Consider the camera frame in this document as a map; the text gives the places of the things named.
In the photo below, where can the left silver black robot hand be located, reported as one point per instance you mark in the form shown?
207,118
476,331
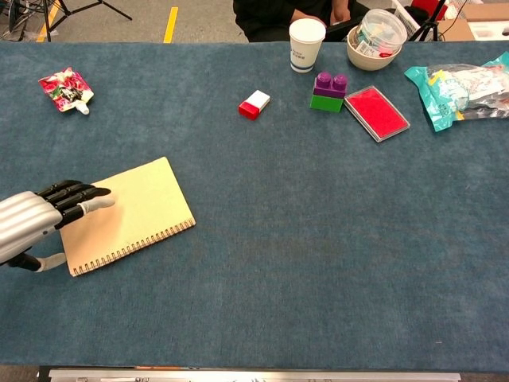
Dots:
28,219

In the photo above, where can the yellow spiral notebook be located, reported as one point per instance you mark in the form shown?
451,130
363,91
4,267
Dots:
151,199

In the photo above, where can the floral spout pouch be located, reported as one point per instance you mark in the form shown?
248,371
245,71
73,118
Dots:
63,89

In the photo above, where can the black tripod with thin legs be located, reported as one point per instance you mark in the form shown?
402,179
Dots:
67,10

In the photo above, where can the blue table cloth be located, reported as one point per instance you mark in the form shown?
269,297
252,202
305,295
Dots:
278,219

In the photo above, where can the red and white eraser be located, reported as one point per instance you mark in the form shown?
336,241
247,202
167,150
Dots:
254,104

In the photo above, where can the person in black clothes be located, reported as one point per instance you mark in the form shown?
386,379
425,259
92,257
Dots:
266,18

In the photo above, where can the green toy building block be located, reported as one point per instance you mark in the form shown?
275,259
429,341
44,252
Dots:
326,103

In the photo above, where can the white paper cup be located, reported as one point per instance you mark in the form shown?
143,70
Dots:
305,44

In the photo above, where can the purple toy building block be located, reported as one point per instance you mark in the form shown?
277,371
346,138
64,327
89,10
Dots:
330,85

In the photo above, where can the red ink pad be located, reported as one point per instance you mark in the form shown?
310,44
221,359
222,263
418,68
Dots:
375,113

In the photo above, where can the beige bowl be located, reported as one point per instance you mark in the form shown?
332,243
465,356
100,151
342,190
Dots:
367,61

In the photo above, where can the clear plastic round container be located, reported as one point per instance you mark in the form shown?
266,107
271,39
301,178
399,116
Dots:
383,32

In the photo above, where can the teal snack bag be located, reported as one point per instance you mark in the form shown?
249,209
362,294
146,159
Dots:
437,95

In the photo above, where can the white plastic basket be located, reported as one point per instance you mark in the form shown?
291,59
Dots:
411,20

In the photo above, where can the black tripod by cardboard box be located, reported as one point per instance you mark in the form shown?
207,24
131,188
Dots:
427,26

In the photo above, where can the red object behind tripod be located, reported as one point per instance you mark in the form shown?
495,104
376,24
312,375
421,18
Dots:
423,7

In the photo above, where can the cardboard box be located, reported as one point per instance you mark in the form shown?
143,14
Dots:
457,30

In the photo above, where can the aluminium rail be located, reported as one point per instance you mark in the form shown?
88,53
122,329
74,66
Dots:
238,376

